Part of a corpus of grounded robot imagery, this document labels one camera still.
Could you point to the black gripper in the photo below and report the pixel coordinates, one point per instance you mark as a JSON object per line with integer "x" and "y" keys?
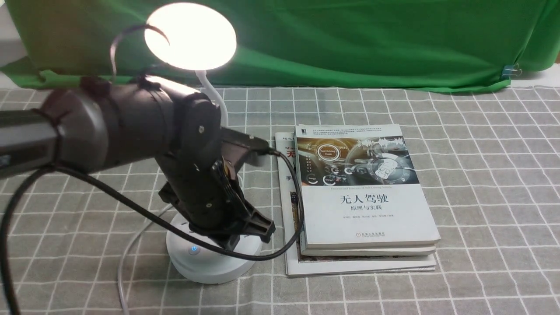
{"x": 205, "y": 190}

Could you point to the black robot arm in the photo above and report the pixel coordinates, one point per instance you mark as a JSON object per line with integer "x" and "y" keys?
{"x": 101, "y": 126}

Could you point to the white desk lamp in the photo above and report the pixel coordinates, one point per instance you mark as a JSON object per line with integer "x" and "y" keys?
{"x": 190, "y": 36}

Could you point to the bottom magazine in stack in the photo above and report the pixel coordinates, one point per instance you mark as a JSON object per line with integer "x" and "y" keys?
{"x": 299, "y": 265}

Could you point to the white autonomous driving book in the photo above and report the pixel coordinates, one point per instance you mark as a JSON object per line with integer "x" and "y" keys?
{"x": 352, "y": 155}

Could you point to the grey checked tablecloth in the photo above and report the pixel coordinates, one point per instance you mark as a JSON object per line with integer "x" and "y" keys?
{"x": 489, "y": 167}

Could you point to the green backdrop cloth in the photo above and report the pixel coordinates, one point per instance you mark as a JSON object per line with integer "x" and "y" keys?
{"x": 432, "y": 45}

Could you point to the blue binder clip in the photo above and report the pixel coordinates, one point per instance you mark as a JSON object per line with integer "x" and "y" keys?
{"x": 511, "y": 71}

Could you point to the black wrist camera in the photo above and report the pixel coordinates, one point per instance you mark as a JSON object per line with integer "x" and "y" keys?
{"x": 239, "y": 149}

